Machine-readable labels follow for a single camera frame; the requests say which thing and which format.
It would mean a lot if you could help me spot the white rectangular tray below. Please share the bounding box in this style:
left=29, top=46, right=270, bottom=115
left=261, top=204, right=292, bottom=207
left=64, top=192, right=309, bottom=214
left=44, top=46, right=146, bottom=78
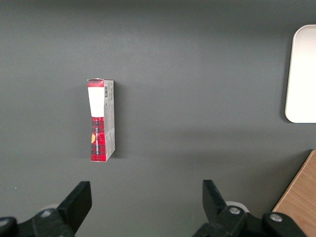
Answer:
left=284, top=24, right=316, bottom=123

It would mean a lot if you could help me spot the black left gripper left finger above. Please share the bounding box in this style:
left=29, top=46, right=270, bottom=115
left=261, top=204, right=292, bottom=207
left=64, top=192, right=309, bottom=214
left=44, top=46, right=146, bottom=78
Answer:
left=0, top=181, right=93, bottom=237

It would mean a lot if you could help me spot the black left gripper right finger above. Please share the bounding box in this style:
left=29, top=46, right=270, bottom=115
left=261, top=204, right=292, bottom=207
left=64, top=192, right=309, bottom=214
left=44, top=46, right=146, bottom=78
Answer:
left=192, top=179, right=307, bottom=237

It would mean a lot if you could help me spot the red plaid carton box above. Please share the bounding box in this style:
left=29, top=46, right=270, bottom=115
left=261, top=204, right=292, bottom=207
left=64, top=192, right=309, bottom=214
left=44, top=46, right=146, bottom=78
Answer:
left=86, top=78, right=116, bottom=163

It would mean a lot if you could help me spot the light wooden board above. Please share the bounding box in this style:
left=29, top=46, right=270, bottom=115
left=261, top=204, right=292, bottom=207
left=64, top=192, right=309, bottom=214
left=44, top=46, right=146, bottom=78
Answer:
left=272, top=149, right=316, bottom=237

